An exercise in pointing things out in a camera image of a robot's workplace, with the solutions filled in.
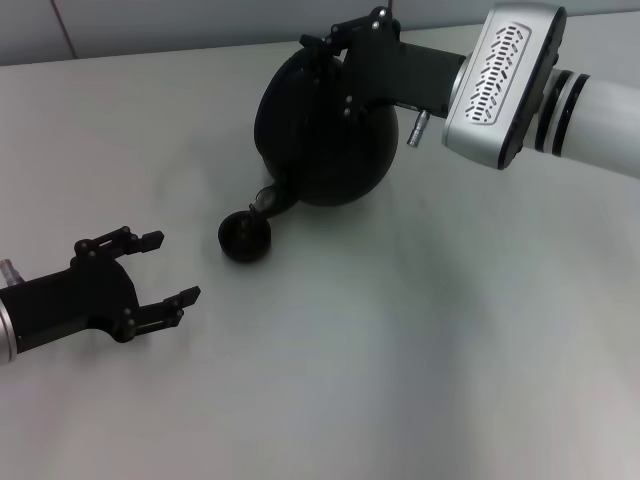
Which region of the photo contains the small dark teacup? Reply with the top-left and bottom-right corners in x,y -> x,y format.
217,209 -> 274,262

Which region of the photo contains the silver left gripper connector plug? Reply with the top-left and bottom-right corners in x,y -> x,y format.
0,259 -> 24,287

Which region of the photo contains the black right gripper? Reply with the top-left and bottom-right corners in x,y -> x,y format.
299,6 -> 469,124

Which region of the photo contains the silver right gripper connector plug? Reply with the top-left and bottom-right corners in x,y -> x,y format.
406,110 -> 433,148

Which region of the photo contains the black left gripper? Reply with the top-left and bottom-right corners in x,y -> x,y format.
0,225 -> 203,362

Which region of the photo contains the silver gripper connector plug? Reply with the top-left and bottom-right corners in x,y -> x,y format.
0,259 -> 24,287
406,110 -> 433,148

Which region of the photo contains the black round teapot with handle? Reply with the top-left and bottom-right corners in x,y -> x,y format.
248,44 -> 401,221

